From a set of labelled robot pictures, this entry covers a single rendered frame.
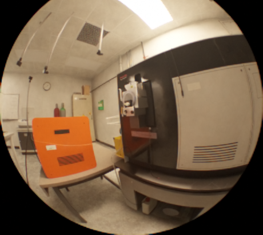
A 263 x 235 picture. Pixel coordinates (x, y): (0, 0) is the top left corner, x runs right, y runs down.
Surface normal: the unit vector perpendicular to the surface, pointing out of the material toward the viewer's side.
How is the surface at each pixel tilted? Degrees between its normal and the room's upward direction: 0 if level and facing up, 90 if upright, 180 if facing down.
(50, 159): 90
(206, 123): 90
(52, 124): 90
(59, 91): 90
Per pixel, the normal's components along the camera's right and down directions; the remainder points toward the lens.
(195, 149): -0.66, -0.01
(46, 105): 0.74, -0.14
